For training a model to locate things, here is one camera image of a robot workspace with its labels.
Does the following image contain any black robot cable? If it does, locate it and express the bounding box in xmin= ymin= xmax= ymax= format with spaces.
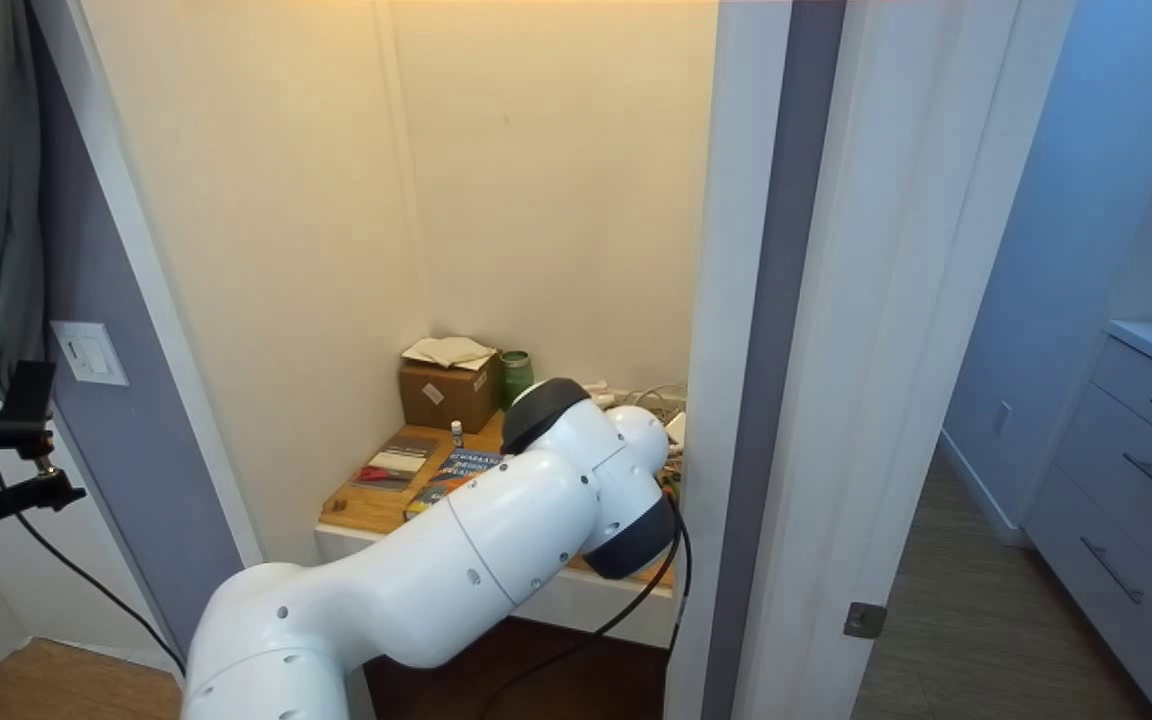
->
xmin=468 ymin=490 xmax=697 ymax=720

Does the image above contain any grey blue dresser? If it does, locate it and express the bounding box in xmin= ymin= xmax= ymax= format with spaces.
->
xmin=1029 ymin=320 xmax=1152 ymax=700

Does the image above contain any beige cloth on box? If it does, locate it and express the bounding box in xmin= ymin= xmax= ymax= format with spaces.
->
xmin=405 ymin=334 xmax=491 ymax=373

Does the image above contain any door strike plate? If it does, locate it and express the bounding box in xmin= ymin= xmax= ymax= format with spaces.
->
xmin=845 ymin=602 xmax=889 ymax=641

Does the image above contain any green cup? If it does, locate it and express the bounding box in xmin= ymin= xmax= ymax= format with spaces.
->
xmin=501 ymin=348 xmax=532 ymax=403

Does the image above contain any cardboard box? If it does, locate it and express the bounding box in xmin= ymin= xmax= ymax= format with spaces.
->
xmin=398 ymin=359 xmax=501 ymax=432

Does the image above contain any grey notebook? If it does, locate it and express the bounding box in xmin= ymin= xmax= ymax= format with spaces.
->
xmin=357 ymin=442 xmax=430 ymax=488

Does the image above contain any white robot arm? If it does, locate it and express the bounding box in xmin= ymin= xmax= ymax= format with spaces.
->
xmin=181 ymin=375 xmax=682 ymax=720

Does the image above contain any black camera on tripod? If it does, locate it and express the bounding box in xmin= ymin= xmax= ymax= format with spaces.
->
xmin=0 ymin=359 xmax=80 ymax=520

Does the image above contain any colourful paperback book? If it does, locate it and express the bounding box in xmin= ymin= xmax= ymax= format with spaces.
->
xmin=405 ymin=446 xmax=495 ymax=514

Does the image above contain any white light switch plate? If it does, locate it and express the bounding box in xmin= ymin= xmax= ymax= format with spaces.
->
xmin=51 ymin=320 xmax=130 ymax=387

